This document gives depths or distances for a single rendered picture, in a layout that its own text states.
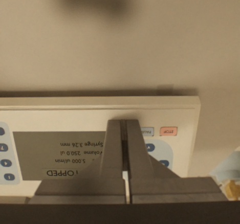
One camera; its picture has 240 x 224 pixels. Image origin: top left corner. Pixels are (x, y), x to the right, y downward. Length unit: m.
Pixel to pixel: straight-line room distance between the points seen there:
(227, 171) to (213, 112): 0.53
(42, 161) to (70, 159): 0.03
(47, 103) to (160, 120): 0.10
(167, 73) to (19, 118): 0.14
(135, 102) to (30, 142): 0.11
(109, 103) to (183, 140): 0.08
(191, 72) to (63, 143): 0.13
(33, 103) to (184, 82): 0.14
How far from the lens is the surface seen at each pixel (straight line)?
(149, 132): 0.17
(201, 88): 0.19
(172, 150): 0.18
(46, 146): 0.18
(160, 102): 0.16
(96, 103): 0.16
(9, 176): 0.22
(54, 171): 0.20
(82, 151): 0.18
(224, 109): 0.23
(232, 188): 0.75
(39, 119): 0.17
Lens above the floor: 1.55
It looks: 37 degrees down
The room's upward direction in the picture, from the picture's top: 179 degrees clockwise
